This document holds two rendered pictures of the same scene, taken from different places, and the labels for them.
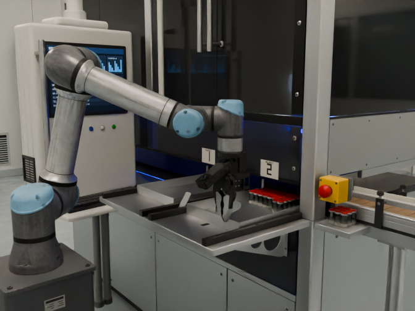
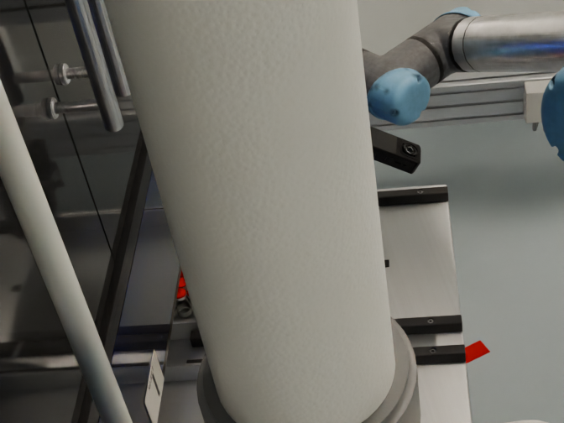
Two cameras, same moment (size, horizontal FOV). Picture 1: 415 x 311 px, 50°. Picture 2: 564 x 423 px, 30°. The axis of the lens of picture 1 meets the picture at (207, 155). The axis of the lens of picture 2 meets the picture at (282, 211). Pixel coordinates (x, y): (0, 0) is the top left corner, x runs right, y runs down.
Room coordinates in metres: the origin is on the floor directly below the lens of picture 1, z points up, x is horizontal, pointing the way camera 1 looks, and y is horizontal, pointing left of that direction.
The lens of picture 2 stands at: (2.21, 0.78, 2.05)
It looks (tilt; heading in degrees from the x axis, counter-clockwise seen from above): 41 degrees down; 228
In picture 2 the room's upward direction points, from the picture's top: 11 degrees counter-clockwise
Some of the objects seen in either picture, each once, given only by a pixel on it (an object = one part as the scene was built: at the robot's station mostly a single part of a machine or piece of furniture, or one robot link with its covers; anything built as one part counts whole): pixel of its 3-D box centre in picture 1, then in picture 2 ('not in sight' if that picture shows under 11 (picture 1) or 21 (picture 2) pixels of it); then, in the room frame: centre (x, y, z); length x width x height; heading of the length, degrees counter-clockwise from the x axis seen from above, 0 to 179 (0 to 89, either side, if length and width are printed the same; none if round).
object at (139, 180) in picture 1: (145, 198); not in sight; (2.18, 0.32, 0.73); 1.98 x 0.01 x 0.25; 38
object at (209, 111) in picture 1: (196, 118); (392, 82); (1.29, 0.03, 1.21); 0.11 x 0.11 x 0.08; 83
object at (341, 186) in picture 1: (335, 189); not in sight; (1.33, -0.39, 0.99); 0.08 x 0.07 x 0.07; 128
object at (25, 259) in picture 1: (35, 248); not in sight; (1.23, 0.50, 0.84); 0.15 x 0.15 x 0.10
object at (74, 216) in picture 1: (100, 202); not in sight; (1.89, 0.47, 0.79); 0.45 x 0.28 x 0.03; 136
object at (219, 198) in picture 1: (226, 205); not in sight; (1.31, -0.06, 0.95); 0.06 x 0.03 x 0.09; 128
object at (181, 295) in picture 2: (272, 200); (187, 266); (1.52, -0.23, 0.90); 0.18 x 0.02 x 0.05; 39
